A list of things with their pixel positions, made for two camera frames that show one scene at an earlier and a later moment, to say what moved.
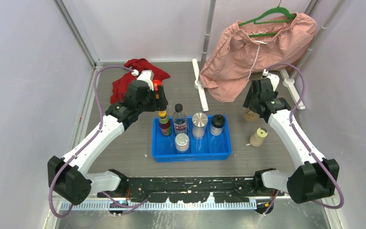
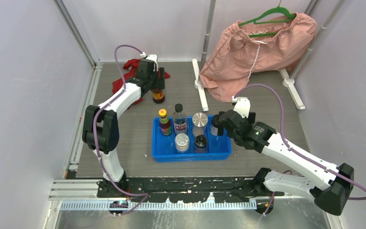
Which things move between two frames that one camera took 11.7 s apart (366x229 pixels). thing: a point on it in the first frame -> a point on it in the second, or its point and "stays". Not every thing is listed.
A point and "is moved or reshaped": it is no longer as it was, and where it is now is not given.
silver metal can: x=199 y=122 stays
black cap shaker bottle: x=218 y=123 stays
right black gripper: x=249 y=102 -> x=251 y=118
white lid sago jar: x=182 y=142 stays
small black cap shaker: x=251 y=116 is moved or reshaped
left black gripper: x=158 y=104 -> x=159 y=75
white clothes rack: x=288 y=79 stays
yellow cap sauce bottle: x=165 y=125 stays
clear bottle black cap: x=179 y=120 stays
